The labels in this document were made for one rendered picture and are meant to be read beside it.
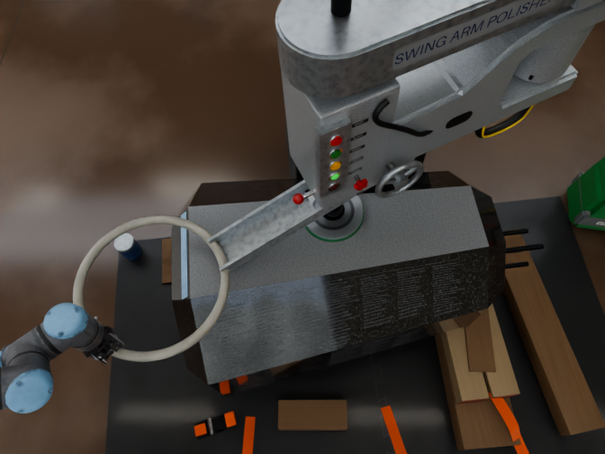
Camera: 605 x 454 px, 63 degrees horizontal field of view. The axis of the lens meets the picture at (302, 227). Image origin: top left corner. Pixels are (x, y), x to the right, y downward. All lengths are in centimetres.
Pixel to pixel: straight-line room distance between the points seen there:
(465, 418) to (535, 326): 55
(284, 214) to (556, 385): 149
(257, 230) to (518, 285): 142
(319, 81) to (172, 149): 211
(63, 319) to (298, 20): 88
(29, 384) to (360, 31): 99
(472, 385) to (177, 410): 132
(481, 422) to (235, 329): 117
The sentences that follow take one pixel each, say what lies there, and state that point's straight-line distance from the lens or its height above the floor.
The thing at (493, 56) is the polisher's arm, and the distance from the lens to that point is 133.
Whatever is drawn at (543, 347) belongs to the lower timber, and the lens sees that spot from 254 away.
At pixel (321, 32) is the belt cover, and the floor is 172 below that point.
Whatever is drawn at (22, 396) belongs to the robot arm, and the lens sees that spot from 125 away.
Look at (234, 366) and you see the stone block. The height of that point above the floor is 65.
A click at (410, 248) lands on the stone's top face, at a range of 171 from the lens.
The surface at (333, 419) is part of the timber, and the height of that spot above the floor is 13.
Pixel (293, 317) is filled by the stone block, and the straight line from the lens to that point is 171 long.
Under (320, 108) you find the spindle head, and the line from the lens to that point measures 107.
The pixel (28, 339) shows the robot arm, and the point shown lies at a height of 124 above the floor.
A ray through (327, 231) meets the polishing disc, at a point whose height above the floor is 88.
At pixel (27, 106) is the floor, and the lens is 362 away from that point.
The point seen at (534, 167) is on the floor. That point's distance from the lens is 307.
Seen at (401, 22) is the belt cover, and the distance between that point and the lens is 103.
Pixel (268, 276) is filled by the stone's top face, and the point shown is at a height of 85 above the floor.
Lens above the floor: 240
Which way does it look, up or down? 65 degrees down
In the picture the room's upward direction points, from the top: 5 degrees counter-clockwise
